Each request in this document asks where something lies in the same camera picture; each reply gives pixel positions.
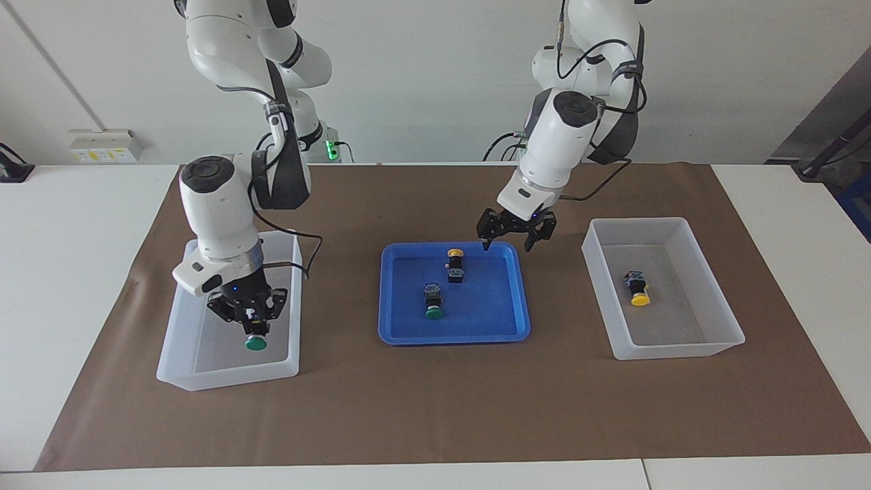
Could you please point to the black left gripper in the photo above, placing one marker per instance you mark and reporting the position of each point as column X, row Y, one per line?
column 520, row 221

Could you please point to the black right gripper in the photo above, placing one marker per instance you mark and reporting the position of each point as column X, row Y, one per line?
column 241, row 289

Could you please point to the green push button switch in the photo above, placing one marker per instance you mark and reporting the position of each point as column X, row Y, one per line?
column 433, row 313
column 256, row 344

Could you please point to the yellow push button switch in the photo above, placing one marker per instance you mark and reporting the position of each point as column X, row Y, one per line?
column 455, row 272
column 638, row 289

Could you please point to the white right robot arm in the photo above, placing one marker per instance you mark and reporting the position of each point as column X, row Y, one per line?
column 218, row 218

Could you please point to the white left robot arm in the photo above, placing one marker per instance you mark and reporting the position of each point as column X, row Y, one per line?
column 565, row 136

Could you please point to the translucent white plastic box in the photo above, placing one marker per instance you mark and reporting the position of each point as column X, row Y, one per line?
column 680, row 347
column 224, row 378

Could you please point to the blue plastic tray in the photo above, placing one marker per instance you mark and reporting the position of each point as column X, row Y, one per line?
column 476, row 313

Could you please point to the brown table mat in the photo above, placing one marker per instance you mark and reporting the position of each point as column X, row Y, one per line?
column 435, row 408

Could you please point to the black desk object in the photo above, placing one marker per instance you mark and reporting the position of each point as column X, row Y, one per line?
column 13, row 170

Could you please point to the black stand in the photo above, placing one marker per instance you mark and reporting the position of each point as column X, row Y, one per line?
column 823, row 160

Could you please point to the blue crate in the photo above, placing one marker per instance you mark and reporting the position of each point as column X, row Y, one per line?
column 861, row 204

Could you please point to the white wall socket box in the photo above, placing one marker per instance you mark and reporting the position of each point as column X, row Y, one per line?
column 102, row 146

